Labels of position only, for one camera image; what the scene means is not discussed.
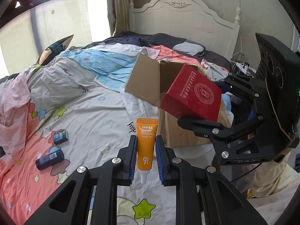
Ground pink crumpled sheet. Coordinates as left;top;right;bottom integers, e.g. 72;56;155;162
1;73;31;165

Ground red square gift box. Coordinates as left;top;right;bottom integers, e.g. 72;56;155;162
160;64;222;122

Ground dark cartoon pillow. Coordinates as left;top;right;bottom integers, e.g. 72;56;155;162
37;35;74;66

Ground blue tissue pack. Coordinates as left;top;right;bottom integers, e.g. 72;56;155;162
53;129;69;145

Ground dark grey pillow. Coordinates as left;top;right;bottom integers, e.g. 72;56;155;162
112;31;231;69

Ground brown cardboard box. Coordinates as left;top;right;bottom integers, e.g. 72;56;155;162
124;54;231;147

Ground light blue quilt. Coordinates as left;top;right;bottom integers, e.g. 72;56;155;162
60;43;149;92

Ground white bed headboard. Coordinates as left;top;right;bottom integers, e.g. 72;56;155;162
129;0;241;59

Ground beige curtain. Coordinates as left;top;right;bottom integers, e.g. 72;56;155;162
107;0;129;36

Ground orange sunscreen tube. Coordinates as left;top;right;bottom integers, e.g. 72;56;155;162
136;118;158;184

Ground dark blue bottle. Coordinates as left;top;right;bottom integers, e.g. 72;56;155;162
35;149;65;170

